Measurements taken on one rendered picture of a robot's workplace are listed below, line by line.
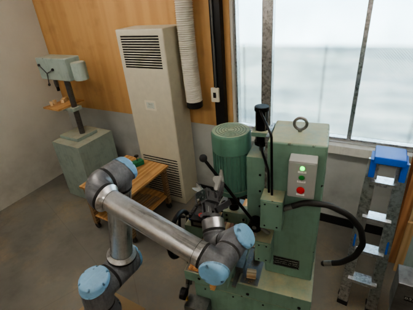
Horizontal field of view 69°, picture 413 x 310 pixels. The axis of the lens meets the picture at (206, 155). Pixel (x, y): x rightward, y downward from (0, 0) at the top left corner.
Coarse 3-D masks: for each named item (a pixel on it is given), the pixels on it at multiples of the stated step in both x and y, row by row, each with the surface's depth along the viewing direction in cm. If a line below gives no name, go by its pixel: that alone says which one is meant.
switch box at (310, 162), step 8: (296, 160) 110; (304, 160) 110; (312, 160) 109; (288, 168) 112; (296, 168) 111; (312, 168) 108; (288, 176) 114; (296, 176) 112; (312, 176) 110; (288, 184) 115; (296, 184) 114; (304, 184) 113; (312, 184) 111; (288, 192) 117; (296, 192) 115; (304, 192) 114; (312, 192) 113
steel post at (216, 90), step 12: (216, 0) 237; (216, 12) 241; (216, 24) 246; (216, 36) 251; (216, 48) 255; (216, 60) 260; (216, 72) 266; (216, 84) 269; (216, 96) 273; (216, 108) 283; (216, 120) 289
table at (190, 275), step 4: (224, 200) 187; (240, 200) 186; (244, 200) 186; (188, 264) 145; (184, 272) 143; (188, 272) 142; (192, 272) 141; (196, 272) 141; (232, 272) 145; (188, 276) 144; (192, 276) 142; (196, 276) 141; (196, 280) 143; (200, 280) 142; (204, 280) 141; (228, 280) 139; (208, 284) 141; (224, 284) 137; (228, 284) 139; (224, 288) 138
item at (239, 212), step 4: (228, 208) 154; (240, 208) 153; (224, 212) 152; (228, 212) 151; (232, 212) 150; (236, 212) 150; (240, 212) 150; (224, 216) 153; (228, 216) 152; (232, 216) 151; (236, 216) 150; (240, 216) 149; (244, 216) 149; (224, 220) 155; (228, 220) 154; (232, 220) 153; (236, 220) 152; (240, 220) 151
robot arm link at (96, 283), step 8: (104, 264) 153; (88, 272) 147; (96, 272) 146; (104, 272) 146; (112, 272) 150; (80, 280) 143; (88, 280) 143; (96, 280) 143; (104, 280) 142; (112, 280) 148; (120, 280) 151; (80, 288) 140; (88, 288) 139; (96, 288) 139; (104, 288) 142; (112, 288) 147; (88, 296) 140; (96, 296) 140; (104, 296) 143; (112, 296) 150; (88, 304) 142; (96, 304) 143; (104, 304) 145
